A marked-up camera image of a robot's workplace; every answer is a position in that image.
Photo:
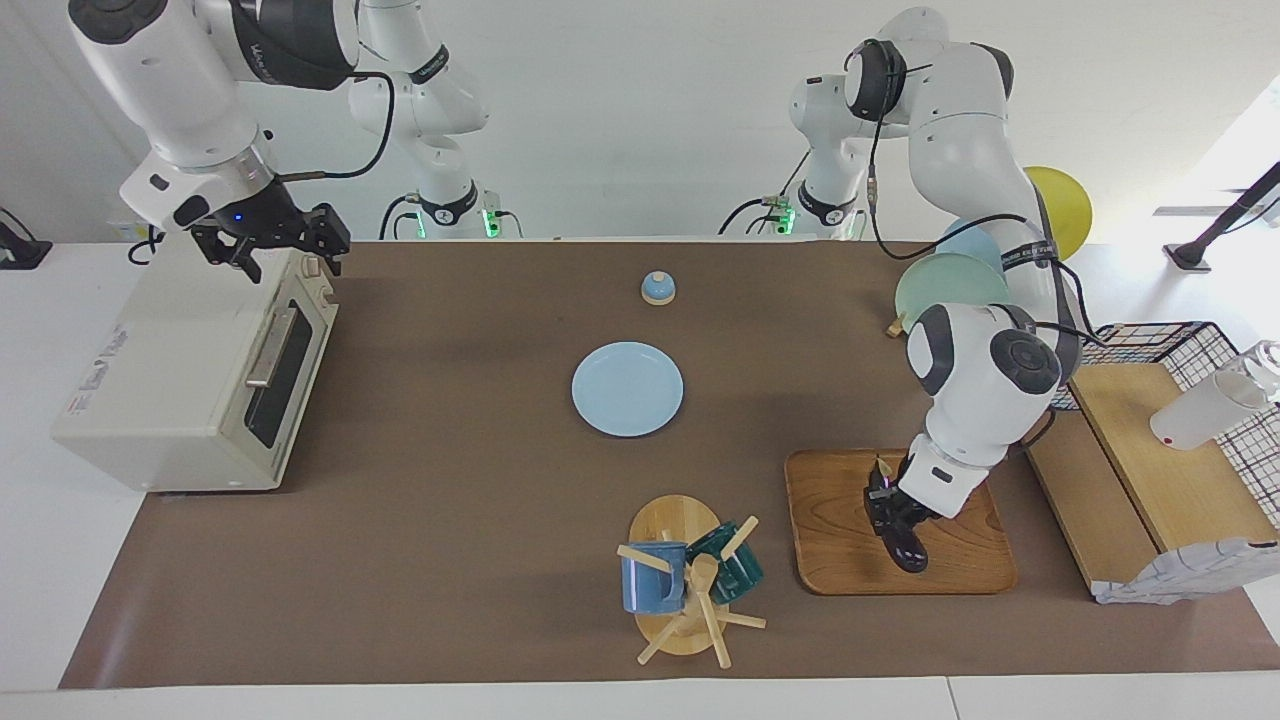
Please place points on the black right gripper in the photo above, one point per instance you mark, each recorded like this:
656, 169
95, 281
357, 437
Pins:
270, 225

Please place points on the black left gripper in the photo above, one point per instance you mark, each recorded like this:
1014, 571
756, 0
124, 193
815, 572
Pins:
915, 502

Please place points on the dark purple eggplant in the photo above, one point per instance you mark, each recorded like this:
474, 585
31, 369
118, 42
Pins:
908, 555

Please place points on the light blue plate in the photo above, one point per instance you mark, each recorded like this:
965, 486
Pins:
627, 390
972, 242

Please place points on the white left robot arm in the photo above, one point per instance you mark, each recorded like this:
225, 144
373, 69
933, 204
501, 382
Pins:
960, 150

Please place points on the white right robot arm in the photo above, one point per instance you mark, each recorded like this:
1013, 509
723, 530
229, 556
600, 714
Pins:
170, 90

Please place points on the silver oven knob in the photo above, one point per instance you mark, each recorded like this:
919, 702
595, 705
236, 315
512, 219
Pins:
327, 293
312, 267

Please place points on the beige toaster oven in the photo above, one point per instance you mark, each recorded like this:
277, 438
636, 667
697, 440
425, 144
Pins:
150, 380

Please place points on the rectangular wooden tray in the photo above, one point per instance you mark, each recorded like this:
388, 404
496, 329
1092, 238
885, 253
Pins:
830, 540

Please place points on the dark green mug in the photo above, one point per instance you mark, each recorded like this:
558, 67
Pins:
738, 570

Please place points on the white power box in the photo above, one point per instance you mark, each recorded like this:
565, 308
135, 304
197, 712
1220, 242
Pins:
118, 225

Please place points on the wooden plate rack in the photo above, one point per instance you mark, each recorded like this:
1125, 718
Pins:
895, 325

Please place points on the wooden mug tree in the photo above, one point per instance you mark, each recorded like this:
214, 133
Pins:
672, 520

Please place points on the pale green plate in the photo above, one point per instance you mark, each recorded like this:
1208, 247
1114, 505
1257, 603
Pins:
950, 280

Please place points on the blue mug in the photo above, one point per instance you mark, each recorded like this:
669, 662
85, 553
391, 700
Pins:
650, 585

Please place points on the black clamp base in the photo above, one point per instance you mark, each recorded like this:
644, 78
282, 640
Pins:
22, 250

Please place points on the brown table mat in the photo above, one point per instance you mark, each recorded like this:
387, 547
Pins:
480, 500

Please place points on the white bottle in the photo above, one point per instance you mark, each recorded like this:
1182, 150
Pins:
1205, 415

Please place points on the small blue bell wooden knob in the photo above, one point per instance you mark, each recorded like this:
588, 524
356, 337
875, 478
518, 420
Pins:
658, 290

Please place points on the yellow plate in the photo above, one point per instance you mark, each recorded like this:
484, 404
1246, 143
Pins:
1065, 205

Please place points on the black stand leg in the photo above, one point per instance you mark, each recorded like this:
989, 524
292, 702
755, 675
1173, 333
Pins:
1215, 235

